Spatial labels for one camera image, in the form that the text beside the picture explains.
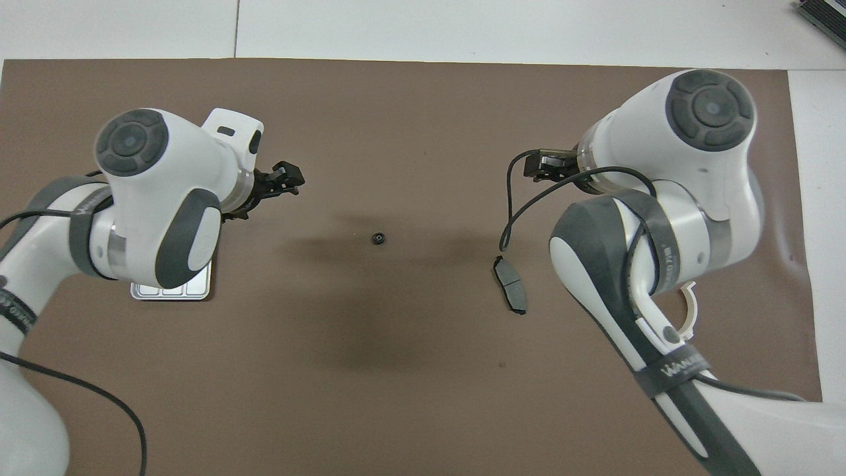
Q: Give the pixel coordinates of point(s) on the white curved plastic bracket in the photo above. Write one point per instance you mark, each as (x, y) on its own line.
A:
(692, 314)

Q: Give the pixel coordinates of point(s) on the silver metal tray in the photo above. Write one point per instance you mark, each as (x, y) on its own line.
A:
(172, 291)

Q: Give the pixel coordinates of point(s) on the single grey brake pad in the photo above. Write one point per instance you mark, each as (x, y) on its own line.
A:
(509, 281)

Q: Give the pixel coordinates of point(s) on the grey ribbed device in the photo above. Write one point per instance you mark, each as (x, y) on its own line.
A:
(826, 16)

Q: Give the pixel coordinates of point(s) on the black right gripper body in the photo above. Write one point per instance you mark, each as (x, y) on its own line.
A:
(565, 166)

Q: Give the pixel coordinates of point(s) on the small black gear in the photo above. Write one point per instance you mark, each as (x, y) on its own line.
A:
(377, 238)

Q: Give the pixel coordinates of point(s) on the white Franka right arm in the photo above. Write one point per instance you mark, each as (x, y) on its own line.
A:
(661, 145)

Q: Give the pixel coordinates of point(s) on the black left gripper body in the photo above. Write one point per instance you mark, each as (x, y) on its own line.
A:
(261, 192)

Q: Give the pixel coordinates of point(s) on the brown table mat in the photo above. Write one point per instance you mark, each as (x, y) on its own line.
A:
(396, 370)

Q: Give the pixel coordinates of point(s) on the white Franka left arm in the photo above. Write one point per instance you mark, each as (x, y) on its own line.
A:
(152, 172)

